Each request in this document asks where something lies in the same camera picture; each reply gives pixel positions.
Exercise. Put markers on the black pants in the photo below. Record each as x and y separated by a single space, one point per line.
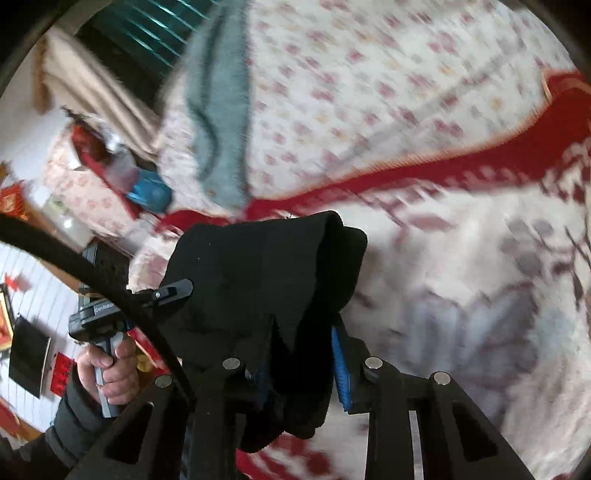
258 277

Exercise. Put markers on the person's left hand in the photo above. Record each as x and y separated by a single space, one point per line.
123 381

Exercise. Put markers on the black wall television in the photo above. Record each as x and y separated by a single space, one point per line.
27 355

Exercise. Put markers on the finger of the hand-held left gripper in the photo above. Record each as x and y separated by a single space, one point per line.
171 290

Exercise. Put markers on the grey towel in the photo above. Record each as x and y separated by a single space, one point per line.
217 115

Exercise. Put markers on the red cushion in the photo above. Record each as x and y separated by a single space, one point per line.
90 145

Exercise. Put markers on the floral cushion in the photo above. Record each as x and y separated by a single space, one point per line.
87 194

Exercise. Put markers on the blue bag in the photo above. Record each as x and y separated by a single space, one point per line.
150 191

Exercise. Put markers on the red paper wall decoration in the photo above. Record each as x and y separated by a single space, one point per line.
62 374

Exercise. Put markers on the beige curtain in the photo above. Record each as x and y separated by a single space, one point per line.
78 78

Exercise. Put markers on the red and white plush blanket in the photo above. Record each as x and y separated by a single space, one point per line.
461 258

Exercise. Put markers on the floral bed sheet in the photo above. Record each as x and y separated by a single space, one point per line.
346 92

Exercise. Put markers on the window with green glass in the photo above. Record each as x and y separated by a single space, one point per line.
138 27

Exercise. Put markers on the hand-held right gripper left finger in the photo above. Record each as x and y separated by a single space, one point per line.
217 415

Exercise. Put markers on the person's left forearm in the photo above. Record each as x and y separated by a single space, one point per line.
60 429

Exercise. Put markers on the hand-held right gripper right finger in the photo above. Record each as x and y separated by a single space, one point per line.
340 369

